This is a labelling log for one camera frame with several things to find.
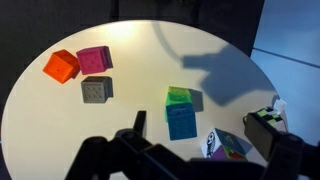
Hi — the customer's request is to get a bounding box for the orange block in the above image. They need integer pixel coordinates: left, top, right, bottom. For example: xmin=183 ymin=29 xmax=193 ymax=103
xmin=42 ymin=49 xmax=81 ymax=85

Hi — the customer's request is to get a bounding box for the green block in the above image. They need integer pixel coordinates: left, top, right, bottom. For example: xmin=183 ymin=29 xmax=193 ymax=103
xmin=165 ymin=92 xmax=194 ymax=107

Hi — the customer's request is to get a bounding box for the grey block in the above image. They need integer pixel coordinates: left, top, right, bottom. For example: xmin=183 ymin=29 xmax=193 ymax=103
xmin=80 ymin=75 xmax=114 ymax=104

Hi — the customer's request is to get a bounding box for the white tag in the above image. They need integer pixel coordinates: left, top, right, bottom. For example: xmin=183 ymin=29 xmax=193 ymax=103
xmin=272 ymin=98 xmax=288 ymax=115

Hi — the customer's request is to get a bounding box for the blue block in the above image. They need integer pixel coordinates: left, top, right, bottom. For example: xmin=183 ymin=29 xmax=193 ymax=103
xmin=165 ymin=102 xmax=198 ymax=142

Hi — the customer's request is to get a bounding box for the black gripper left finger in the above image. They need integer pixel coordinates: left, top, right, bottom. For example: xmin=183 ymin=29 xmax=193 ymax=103
xmin=64 ymin=110 xmax=188 ymax=180

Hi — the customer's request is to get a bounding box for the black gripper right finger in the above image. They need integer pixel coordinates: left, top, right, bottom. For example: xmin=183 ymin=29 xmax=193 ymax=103
xmin=243 ymin=111 xmax=320 ymax=180

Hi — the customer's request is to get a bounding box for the magenta block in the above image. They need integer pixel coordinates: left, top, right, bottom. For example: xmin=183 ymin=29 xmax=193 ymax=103
xmin=75 ymin=45 xmax=114 ymax=76

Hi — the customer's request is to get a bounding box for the picture-covered box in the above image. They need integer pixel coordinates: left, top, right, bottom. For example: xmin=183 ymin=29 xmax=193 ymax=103
xmin=200 ymin=128 xmax=250 ymax=161

